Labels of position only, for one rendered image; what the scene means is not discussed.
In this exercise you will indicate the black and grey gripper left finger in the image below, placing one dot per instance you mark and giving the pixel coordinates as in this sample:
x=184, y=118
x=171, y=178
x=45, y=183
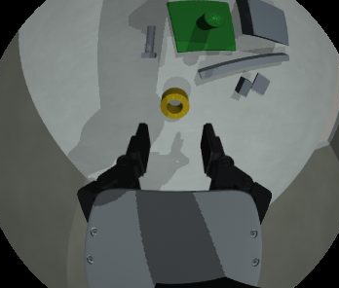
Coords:
x=128, y=167

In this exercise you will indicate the grey long flat bar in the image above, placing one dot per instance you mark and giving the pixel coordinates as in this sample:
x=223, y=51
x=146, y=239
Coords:
x=240, y=63

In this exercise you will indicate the yellow round nut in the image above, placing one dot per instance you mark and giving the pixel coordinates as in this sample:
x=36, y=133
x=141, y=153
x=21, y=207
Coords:
x=175, y=112

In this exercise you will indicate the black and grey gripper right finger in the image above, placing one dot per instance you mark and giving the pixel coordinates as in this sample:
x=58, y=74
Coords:
x=217, y=165

